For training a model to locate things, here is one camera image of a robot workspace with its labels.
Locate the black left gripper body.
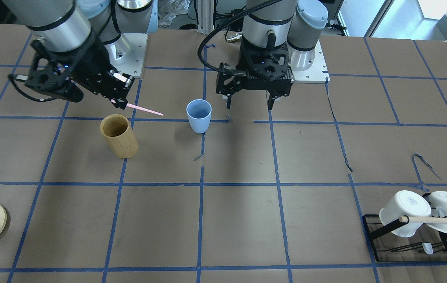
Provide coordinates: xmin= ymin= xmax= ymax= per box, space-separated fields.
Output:
xmin=216 ymin=41 xmax=294 ymax=98

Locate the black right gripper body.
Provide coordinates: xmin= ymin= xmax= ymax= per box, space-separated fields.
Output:
xmin=66 ymin=33 xmax=134 ymax=103

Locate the pink chopstick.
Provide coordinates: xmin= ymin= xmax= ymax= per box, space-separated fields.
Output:
xmin=126 ymin=103 xmax=164 ymax=116

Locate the light blue plastic cup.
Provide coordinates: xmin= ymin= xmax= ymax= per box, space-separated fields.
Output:
xmin=186 ymin=99 xmax=212 ymax=134

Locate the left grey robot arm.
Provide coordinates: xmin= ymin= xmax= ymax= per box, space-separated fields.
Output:
xmin=216 ymin=0 xmax=330 ymax=110

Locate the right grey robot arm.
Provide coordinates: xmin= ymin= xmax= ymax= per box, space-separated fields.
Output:
xmin=5 ymin=0 xmax=158 ymax=109

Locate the bamboo cylinder holder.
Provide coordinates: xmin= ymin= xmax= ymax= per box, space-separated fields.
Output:
xmin=100 ymin=114 xmax=139 ymax=159

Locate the wooden rack dowel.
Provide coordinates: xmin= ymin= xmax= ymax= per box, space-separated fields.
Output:
xmin=398 ymin=215 xmax=447 ymax=224

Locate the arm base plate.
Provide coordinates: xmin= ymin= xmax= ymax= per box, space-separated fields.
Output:
xmin=105 ymin=33 xmax=148 ymax=79
xmin=288 ymin=41 xmax=331 ymax=84

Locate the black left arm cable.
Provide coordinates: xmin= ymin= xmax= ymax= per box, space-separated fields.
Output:
xmin=198 ymin=0 xmax=283 ymax=73

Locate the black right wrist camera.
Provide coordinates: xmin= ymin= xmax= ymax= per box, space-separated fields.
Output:
xmin=8 ymin=39 xmax=86 ymax=103

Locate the aluminium frame post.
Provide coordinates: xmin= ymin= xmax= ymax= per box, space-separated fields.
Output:
xmin=194 ymin=0 xmax=216 ymax=35

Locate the black wire mug rack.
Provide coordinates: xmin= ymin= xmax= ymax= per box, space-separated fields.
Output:
xmin=362 ymin=192 xmax=447 ymax=262

